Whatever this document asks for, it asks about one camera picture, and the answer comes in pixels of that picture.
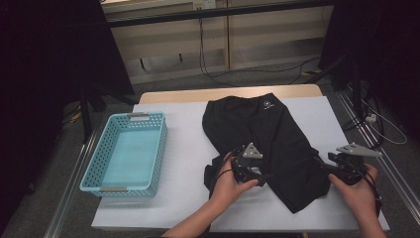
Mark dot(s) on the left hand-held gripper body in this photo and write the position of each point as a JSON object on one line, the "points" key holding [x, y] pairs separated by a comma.
{"points": [[246, 168]]}

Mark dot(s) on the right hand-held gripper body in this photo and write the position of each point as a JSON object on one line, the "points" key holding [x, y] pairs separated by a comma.
{"points": [[350, 168]]}

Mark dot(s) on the black shorts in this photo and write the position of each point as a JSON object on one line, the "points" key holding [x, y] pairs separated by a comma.
{"points": [[280, 132]]}

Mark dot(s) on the light blue plastic basket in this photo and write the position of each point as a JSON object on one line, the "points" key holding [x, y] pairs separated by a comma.
{"points": [[128, 158]]}

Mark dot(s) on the person's left hand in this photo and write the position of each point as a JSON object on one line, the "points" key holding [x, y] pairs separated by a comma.
{"points": [[226, 190]]}

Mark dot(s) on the person's right hand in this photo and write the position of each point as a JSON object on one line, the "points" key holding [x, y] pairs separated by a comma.
{"points": [[361, 196]]}

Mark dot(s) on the white power plug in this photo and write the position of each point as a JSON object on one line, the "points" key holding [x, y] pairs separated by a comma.
{"points": [[371, 118]]}

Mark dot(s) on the black metal stand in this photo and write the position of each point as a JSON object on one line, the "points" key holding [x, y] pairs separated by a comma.
{"points": [[356, 89], [86, 119]]}

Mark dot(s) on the light wooden table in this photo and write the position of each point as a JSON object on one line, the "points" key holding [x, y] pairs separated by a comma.
{"points": [[181, 95]]}

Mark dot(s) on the black curtain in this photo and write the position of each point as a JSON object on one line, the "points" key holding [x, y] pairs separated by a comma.
{"points": [[49, 66], [389, 49]]}

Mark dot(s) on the beige cabinet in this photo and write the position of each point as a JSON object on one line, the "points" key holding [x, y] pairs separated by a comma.
{"points": [[264, 33]]}

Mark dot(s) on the black crossbar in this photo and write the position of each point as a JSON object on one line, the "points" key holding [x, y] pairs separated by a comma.
{"points": [[211, 12]]}

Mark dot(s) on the yellow floor tape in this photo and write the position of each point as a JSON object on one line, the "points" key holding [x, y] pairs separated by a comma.
{"points": [[76, 116]]}

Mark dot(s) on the aluminium floor rail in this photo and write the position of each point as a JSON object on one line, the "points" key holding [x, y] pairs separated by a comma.
{"points": [[71, 188], [389, 165]]}

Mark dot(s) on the white wall socket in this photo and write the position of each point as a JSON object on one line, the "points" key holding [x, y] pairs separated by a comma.
{"points": [[204, 4]]}

